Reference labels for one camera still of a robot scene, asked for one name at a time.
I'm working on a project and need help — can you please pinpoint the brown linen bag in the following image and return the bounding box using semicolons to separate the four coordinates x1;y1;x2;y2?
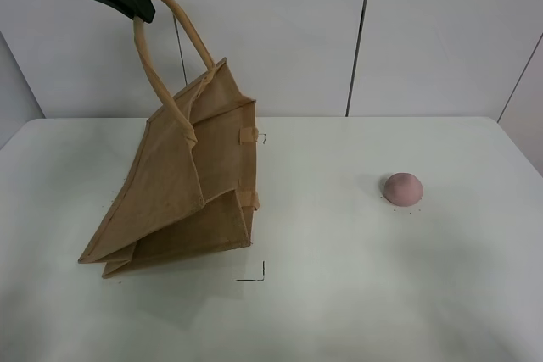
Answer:
79;0;260;278

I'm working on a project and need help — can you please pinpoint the pink peach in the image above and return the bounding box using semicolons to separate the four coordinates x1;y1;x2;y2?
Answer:
378;172;424;207

